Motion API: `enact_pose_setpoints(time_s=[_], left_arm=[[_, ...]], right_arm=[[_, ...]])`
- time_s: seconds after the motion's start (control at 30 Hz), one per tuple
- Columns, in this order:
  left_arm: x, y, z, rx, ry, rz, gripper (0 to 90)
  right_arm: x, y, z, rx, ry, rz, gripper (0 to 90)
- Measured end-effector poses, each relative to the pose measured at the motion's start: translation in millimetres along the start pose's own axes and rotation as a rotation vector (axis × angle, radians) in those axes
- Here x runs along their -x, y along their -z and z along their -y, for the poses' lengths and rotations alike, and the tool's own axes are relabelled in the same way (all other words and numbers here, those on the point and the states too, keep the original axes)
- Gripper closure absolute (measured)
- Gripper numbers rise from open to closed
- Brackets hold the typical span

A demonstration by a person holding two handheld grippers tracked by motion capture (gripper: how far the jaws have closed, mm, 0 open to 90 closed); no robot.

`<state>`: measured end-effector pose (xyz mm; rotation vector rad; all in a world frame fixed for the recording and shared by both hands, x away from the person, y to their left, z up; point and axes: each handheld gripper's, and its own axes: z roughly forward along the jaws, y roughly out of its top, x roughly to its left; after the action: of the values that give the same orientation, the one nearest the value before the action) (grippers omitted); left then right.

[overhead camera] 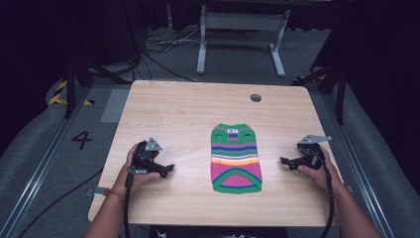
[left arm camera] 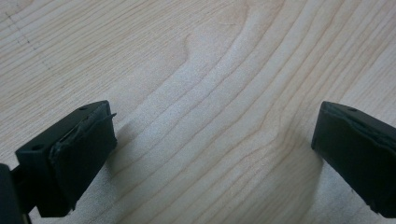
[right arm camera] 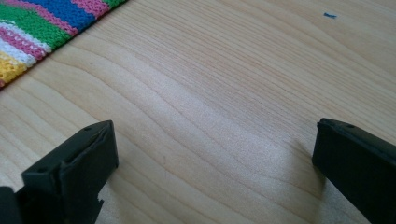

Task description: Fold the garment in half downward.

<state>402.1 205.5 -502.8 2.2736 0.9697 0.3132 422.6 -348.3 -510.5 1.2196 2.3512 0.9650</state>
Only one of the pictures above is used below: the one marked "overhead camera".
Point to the person's left hand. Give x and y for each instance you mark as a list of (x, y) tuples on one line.
[(138, 180)]

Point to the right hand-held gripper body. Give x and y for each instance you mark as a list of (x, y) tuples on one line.
[(310, 158)]

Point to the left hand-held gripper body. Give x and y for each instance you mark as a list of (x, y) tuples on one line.
[(145, 162)]

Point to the grey table grommet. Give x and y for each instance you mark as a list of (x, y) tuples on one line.
[(255, 97)]

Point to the striped knit pet sweater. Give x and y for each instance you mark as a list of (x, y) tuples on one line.
[(236, 165)]

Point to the metal table bracket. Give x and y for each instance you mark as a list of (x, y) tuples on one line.
[(99, 191)]

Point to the black metal stand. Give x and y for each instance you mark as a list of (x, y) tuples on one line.
[(71, 89), (340, 95)]

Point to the metal floor rail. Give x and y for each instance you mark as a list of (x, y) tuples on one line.
[(360, 168), (39, 168)]

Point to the person's right hand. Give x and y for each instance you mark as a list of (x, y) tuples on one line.
[(325, 177)]

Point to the white metal desk frame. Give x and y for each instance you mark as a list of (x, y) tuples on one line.
[(242, 21)]

